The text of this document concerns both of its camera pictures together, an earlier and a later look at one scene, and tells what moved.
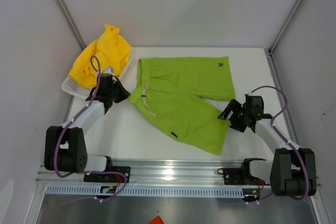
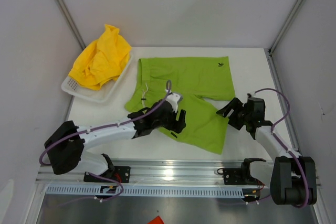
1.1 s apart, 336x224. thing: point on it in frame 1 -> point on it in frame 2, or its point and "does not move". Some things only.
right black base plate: [235, 176] does not move
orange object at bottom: [157, 220] does not move
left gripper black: [124, 94] -> [176, 125]
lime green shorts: [169, 92] does not move
